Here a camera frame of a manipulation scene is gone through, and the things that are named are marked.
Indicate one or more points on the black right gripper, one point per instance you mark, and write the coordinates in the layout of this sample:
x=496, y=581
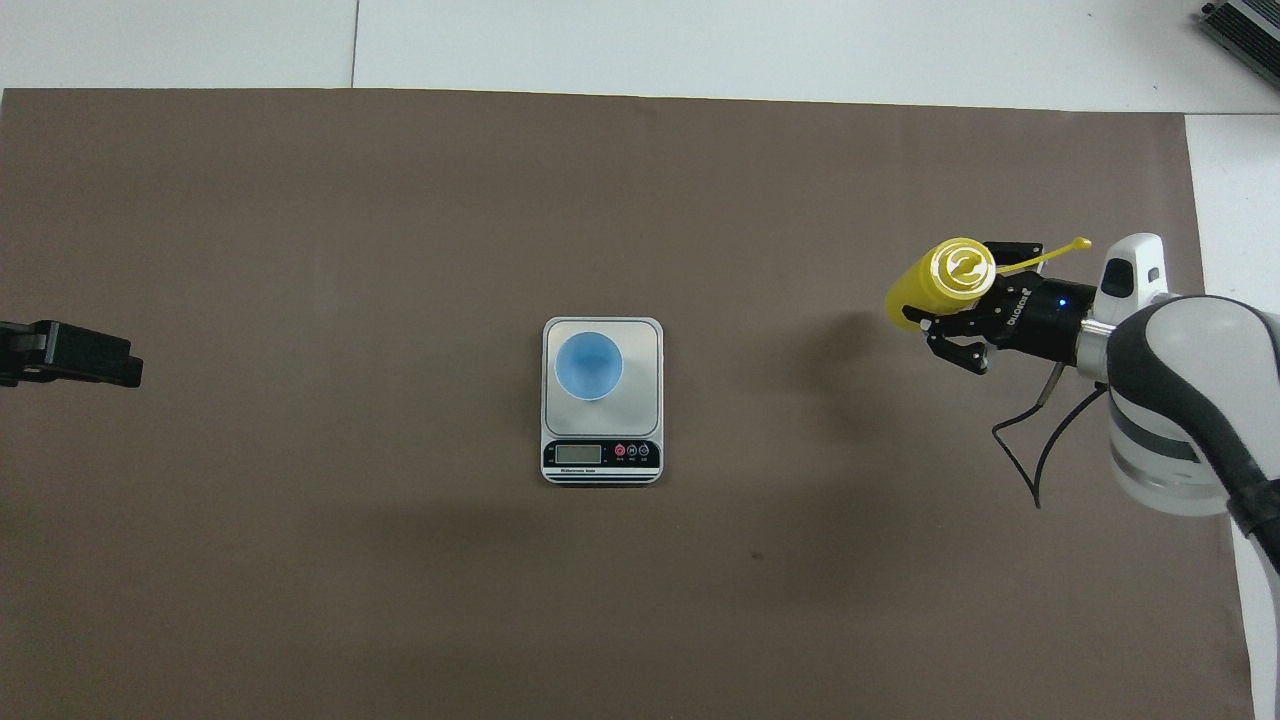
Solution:
x=1045, y=318

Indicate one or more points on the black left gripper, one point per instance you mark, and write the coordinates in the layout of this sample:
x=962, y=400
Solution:
x=18, y=360

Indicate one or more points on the yellow squeeze bottle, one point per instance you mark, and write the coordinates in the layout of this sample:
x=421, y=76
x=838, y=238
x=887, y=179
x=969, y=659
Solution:
x=935, y=285

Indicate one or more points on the light blue plastic cup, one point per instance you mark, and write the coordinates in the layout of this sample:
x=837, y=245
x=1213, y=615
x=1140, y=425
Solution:
x=588, y=365

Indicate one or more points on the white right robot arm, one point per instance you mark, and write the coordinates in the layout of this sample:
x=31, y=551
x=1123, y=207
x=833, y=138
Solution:
x=1190, y=400

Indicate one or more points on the silver digital kitchen scale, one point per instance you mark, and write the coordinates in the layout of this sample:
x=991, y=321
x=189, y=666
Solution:
x=600, y=455

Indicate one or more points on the brown paper mat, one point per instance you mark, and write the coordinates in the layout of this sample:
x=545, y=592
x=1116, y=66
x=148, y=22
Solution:
x=300, y=220

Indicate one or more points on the grey ribbed metal device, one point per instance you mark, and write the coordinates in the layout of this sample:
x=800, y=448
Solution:
x=1250, y=30

